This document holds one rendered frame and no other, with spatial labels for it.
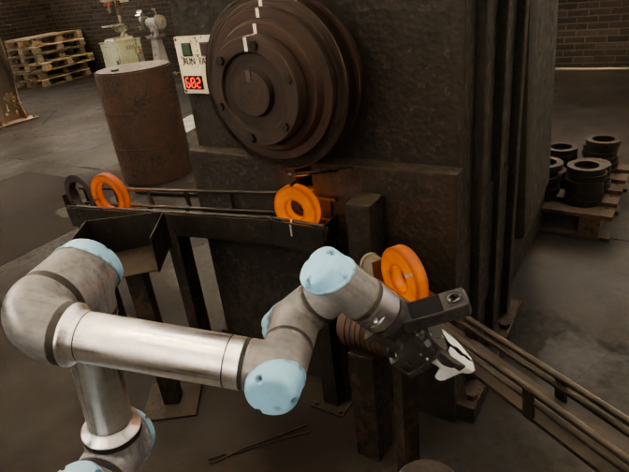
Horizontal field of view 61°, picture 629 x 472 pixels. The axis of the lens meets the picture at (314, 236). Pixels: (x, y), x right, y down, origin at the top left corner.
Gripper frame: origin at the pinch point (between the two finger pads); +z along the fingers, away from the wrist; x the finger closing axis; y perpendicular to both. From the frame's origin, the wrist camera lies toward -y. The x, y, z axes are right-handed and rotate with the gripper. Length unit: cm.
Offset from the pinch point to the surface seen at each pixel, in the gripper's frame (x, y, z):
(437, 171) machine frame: -62, -9, 1
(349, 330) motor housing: -43, 35, 10
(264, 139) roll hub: -70, 17, -37
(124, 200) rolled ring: -118, 91, -49
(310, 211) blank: -73, 27, -11
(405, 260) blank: -33.1, 5.4, -2.7
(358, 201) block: -63, 12, -7
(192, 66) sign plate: -112, 29, -60
